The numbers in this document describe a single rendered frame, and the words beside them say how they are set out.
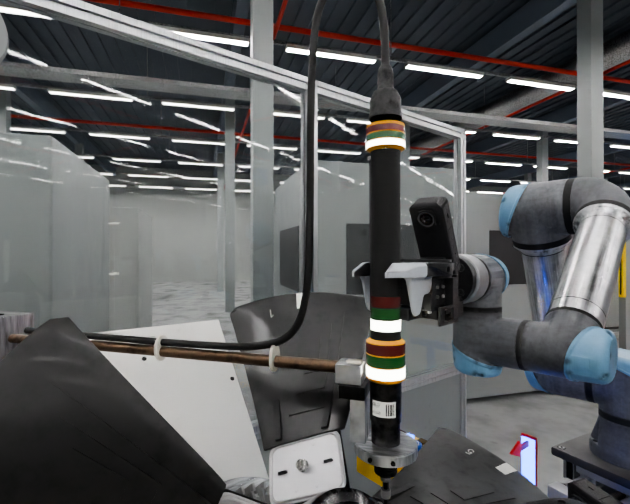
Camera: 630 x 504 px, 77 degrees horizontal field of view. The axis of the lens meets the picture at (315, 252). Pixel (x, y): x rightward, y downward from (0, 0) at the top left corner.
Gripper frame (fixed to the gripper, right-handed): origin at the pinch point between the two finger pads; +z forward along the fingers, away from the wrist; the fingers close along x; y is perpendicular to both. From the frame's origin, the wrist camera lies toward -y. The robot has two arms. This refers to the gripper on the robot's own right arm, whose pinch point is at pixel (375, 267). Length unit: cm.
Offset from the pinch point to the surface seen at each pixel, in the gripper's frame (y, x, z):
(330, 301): 5.8, 15.5, -10.7
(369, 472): 47, 27, -38
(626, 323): 80, 22, -586
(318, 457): 21.5, 5.6, 3.1
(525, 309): 53, 92, -416
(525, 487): 30.5, -8.9, -23.7
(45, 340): 6.4, 17.2, 26.7
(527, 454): 31.3, -6.1, -35.7
